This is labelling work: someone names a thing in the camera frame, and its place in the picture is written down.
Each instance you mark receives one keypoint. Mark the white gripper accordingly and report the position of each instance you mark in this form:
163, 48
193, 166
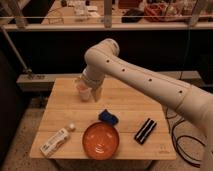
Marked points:
94, 79

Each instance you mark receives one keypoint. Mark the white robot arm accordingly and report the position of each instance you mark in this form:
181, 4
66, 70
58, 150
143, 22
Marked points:
189, 101

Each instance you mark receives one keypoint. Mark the translucent plastic cup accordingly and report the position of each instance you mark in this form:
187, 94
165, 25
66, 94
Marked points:
83, 90

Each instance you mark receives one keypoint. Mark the blue crumpled cloth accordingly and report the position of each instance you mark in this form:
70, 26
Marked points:
106, 116

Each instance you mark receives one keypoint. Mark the orange bowl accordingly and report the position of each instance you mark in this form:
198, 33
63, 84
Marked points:
100, 141

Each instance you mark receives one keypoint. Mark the black white striped block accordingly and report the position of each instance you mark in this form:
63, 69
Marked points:
144, 132

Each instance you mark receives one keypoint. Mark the white plastic bottle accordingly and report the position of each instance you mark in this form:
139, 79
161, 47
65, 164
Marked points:
57, 140

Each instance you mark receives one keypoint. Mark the black object on shelf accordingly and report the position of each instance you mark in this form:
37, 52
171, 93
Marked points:
132, 16

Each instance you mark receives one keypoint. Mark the red object on shelf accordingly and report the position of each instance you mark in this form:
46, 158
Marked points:
160, 11

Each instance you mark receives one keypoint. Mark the grey wall ledge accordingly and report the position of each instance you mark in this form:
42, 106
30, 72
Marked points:
45, 82

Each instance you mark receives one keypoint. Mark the metal frame rail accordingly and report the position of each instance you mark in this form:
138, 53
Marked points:
184, 14

